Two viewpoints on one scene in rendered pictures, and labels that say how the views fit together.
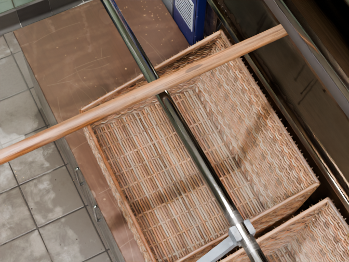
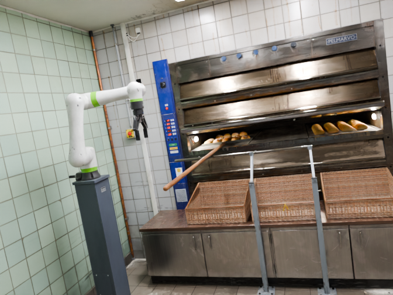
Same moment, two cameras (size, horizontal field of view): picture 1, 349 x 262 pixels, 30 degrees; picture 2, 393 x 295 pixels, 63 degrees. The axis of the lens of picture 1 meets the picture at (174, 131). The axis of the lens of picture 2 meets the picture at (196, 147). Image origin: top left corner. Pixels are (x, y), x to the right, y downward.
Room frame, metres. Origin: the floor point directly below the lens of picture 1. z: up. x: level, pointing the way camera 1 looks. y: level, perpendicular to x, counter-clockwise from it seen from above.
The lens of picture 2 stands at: (-1.29, 2.05, 1.60)
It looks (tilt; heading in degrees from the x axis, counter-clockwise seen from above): 7 degrees down; 318
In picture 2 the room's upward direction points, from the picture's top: 9 degrees counter-clockwise
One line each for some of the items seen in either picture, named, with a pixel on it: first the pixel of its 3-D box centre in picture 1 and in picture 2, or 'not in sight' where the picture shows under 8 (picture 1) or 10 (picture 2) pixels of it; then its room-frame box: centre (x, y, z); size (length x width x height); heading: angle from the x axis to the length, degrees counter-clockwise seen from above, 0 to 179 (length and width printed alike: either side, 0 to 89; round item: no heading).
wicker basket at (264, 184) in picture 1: (191, 155); (220, 200); (0.80, -0.05, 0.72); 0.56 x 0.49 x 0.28; 28
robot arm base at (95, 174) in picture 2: not in sight; (84, 175); (1.17, 1.04, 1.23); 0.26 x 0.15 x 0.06; 28
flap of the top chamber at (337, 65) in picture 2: not in sight; (268, 76); (0.43, -0.56, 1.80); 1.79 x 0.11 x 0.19; 29
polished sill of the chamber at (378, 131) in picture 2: not in sight; (277, 143); (0.44, -0.58, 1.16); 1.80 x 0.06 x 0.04; 29
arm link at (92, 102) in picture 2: not in sight; (87, 100); (1.05, 0.95, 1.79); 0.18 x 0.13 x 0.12; 44
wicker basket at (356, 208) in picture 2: not in sight; (358, 192); (-0.24, -0.63, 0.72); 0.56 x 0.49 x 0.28; 28
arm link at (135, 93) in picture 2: not in sight; (135, 91); (0.68, 0.76, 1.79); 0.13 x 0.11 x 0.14; 134
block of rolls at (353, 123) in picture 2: not in sight; (337, 126); (0.14, -1.23, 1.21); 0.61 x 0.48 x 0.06; 119
